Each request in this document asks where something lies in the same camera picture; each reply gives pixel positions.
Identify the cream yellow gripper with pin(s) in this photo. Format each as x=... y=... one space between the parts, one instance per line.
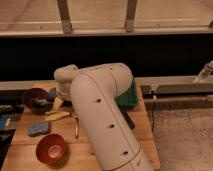
x=57 y=103

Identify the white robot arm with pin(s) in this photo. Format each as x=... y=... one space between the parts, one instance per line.
x=92 y=92

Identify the yellow banana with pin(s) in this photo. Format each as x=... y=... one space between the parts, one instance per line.
x=56 y=115

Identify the dark purple bowl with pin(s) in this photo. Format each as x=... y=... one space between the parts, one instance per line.
x=31 y=95

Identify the silver metal fork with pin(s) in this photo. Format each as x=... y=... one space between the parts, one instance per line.
x=77 y=129

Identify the blue sponge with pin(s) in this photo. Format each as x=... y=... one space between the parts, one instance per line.
x=38 y=128

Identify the orange red bowl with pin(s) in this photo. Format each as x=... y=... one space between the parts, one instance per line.
x=50 y=149

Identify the green plastic tray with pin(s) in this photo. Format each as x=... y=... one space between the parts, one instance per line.
x=129 y=99

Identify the black rectangular block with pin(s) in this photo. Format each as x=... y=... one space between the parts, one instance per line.
x=128 y=120

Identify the metal rail with bracket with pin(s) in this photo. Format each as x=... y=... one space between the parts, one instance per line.
x=200 y=84

